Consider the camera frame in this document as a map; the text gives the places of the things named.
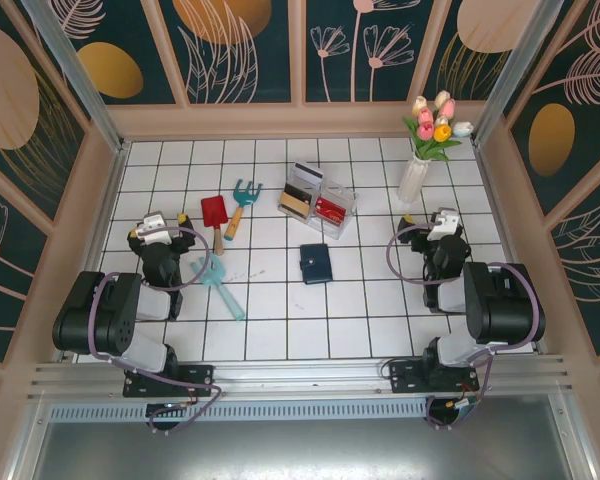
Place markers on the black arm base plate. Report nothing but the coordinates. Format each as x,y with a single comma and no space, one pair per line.
405,377
195,375

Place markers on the white ribbed vase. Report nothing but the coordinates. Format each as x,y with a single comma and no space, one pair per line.
412,180

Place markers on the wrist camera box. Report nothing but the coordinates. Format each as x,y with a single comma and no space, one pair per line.
444,227
155,229

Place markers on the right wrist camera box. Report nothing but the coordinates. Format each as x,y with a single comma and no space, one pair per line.
444,227

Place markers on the artificial tulip bouquet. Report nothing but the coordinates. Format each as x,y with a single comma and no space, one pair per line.
437,132

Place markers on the aluminium mounting rail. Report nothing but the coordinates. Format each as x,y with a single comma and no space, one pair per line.
300,375

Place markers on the grey metal sheet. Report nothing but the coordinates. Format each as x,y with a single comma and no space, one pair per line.
300,450

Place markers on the light blue toy fork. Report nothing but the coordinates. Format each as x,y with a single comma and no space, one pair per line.
215,272

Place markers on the red card white print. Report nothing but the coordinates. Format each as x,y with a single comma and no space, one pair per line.
329,212

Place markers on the red toy shovel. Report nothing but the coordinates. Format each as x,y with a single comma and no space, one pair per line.
214,212

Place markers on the gold card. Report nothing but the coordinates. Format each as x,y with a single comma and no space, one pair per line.
292,206

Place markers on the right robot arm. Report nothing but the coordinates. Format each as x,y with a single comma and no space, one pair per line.
505,305

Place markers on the blue leather card holder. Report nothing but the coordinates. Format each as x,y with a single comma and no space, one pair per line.
316,265

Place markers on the aluminium corner post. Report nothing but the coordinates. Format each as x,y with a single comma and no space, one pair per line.
80,85
510,70

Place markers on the clear acrylic card organizer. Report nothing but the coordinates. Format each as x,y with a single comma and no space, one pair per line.
340,192

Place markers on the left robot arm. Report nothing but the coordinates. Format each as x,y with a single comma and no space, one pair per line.
105,320

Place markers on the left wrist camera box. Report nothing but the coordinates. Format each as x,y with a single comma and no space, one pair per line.
155,229

